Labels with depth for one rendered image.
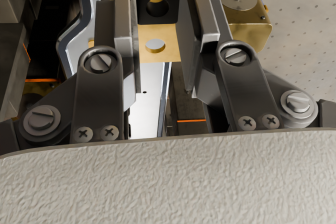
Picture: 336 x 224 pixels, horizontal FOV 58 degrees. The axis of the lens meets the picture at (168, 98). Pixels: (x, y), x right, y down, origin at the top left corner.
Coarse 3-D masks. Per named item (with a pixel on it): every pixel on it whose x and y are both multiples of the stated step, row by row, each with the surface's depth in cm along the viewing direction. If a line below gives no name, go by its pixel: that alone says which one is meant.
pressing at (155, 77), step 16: (80, 0) 40; (80, 16) 43; (64, 32) 45; (80, 32) 45; (64, 48) 47; (80, 48) 48; (64, 64) 50; (144, 64) 52; (160, 64) 53; (144, 80) 56; (160, 80) 56; (144, 96) 60; (160, 96) 61; (144, 112) 65; (160, 112) 66; (144, 128) 71; (160, 128) 72
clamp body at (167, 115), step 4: (168, 96) 112; (168, 100) 111; (168, 104) 110; (168, 108) 109; (168, 112) 108; (168, 116) 107; (164, 120) 111; (168, 120) 106; (164, 124) 112; (168, 124) 105; (164, 128) 112; (168, 128) 105; (168, 132) 104; (172, 132) 104
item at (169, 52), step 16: (144, 0) 12; (160, 0) 13; (176, 0) 12; (144, 16) 12; (160, 16) 12; (176, 16) 12; (144, 32) 14; (160, 32) 14; (144, 48) 15; (160, 48) 15; (176, 48) 15
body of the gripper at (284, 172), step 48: (96, 144) 6; (144, 144) 6; (192, 144) 6; (240, 144) 6; (288, 144) 6; (0, 192) 6; (48, 192) 5; (96, 192) 5; (144, 192) 5; (192, 192) 6; (240, 192) 6; (288, 192) 6
